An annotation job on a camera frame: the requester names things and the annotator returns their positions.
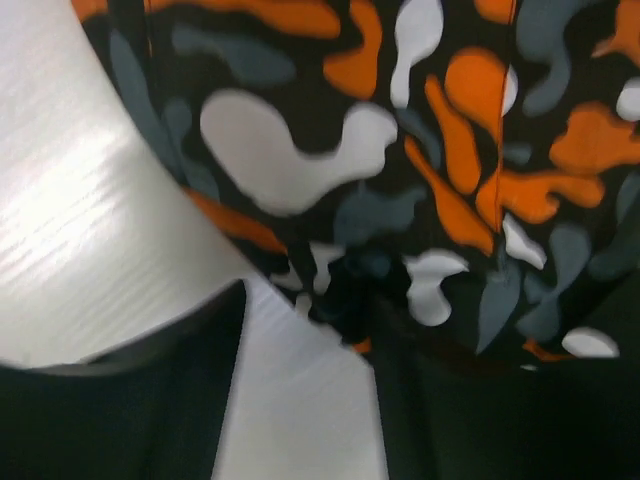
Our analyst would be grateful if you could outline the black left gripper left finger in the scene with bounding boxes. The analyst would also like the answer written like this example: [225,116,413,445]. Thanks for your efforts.
[1,282,246,479]

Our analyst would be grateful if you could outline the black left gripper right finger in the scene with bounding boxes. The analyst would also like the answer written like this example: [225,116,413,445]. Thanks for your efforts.
[372,298,639,479]

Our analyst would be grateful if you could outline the orange camouflage shorts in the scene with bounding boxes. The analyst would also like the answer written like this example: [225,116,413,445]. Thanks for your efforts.
[73,1,639,369]

